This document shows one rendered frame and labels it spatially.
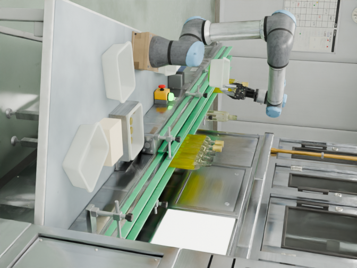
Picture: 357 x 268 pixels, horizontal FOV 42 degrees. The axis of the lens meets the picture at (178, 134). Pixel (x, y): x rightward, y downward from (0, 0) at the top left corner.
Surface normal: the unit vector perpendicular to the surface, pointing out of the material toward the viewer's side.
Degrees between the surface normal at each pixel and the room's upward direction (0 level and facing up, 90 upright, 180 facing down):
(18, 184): 90
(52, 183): 0
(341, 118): 90
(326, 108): 90
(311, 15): 90
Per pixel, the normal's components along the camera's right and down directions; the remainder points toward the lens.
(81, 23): 0.96, 0.10
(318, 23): -0.26, 0.41
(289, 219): -0.02, -0.90
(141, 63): -0.25, 0.07
